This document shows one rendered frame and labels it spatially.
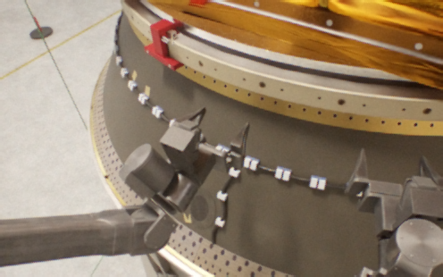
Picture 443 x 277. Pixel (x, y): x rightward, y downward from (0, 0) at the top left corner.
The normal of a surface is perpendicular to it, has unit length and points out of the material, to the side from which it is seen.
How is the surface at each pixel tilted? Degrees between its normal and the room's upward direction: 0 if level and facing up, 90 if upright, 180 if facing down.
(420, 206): 10
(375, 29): 91
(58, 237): 60
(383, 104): 90
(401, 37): 91
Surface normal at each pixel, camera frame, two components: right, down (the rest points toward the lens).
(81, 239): 0.50, 0.12
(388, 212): -0.07, -0.54
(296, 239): -0.30, 0.30
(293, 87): -0.40, 0.68
